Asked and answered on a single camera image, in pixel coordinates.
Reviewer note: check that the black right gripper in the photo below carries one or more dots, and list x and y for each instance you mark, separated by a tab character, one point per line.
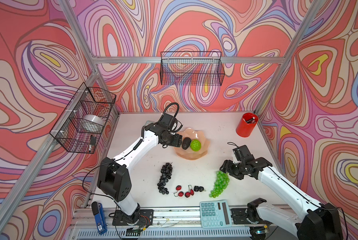
227	165

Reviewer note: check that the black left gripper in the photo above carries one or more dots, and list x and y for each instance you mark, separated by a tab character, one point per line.
177	140

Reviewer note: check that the dark avocado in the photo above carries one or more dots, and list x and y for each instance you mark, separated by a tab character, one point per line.
186	142

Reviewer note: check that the green grape bunch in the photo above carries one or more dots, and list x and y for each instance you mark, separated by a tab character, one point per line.
220	184

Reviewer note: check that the pink scalloped fruit bowl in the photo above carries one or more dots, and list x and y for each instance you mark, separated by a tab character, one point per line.
189	154

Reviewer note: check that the green bumpy round fruit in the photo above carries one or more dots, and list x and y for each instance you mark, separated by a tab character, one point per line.
195	145

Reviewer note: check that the black grape bunch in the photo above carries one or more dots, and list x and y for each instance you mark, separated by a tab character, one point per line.
166	175

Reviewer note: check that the black berries pair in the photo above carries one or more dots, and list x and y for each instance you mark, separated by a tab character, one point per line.
199	189

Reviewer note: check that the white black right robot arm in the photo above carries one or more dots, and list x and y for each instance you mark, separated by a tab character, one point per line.
310	219

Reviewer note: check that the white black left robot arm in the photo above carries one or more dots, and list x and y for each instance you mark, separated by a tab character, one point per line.
114	178

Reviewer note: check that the small teal clock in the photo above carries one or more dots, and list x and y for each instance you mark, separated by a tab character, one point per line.
148	123

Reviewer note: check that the red cup holder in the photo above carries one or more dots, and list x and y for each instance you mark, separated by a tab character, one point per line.
247	124

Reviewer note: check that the teal calculator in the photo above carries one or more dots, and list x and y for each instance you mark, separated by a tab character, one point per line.
215	214

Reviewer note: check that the red cherries cluster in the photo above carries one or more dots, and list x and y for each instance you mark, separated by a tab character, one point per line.
181	193

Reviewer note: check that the silver tape roll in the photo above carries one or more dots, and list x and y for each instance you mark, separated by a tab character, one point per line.
94	119

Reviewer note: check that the blue black handheld tool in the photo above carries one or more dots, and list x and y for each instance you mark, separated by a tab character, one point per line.
100	219

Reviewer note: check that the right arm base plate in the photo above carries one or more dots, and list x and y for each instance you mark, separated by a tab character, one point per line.
240	217

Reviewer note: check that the black wire basket back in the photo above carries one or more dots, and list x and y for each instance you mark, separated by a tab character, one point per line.
192	68

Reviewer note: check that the black wire basket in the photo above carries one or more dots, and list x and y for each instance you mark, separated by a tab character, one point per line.
192	68
72	132

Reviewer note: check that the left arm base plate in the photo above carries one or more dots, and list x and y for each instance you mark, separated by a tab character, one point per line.
141	218

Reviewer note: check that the black wire basket left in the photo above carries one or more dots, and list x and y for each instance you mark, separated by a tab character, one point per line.
72	132

